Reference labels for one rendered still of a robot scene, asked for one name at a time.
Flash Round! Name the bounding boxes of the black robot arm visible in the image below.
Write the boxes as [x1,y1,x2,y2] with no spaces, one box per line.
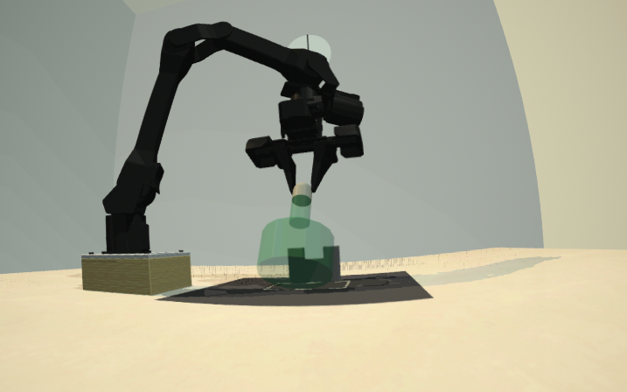
[101,21,365,255]

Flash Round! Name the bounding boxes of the dark grey flat mat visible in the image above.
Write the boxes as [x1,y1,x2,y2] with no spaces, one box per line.
[154,271,433,306]

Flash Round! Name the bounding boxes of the green glass bottle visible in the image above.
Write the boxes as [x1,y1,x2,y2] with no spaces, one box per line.
[256,182,334,290]

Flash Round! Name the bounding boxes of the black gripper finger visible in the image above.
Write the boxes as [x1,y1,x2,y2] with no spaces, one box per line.
[311,140,338,193]
[269,145,296,194]

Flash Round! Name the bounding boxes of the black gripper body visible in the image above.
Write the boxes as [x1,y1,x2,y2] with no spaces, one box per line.
[245,117,364,168]

